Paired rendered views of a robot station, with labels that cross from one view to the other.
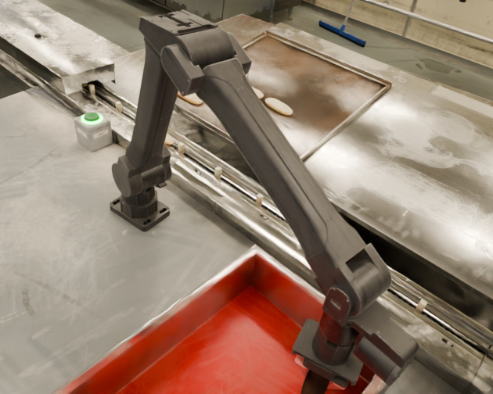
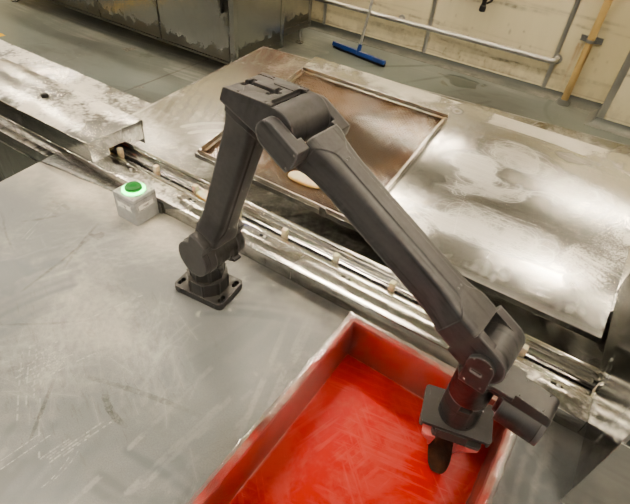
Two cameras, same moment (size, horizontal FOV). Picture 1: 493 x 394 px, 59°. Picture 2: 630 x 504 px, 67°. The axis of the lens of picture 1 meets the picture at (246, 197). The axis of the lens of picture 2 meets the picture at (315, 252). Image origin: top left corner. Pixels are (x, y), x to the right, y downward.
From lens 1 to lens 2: 0.14 m
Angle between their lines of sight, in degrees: 6
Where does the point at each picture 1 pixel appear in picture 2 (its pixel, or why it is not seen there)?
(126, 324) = (227, 417)
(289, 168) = (412, 239)
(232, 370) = (351, 449)
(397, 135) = (463, 172)
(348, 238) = (480, 303)
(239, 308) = (341, 380)
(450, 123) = (514, 154)
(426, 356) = not seen: hidden behind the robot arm
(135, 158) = (209, 234)
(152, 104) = (233, 177)
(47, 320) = (139, 427)
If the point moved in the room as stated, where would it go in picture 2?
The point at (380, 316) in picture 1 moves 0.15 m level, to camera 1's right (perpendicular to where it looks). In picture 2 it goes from (517, 378) to (626, 375)
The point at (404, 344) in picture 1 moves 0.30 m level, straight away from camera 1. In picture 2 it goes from (547, 402) to (580, 264)
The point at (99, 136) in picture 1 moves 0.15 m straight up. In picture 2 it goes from (145, 207) to (134, 152)
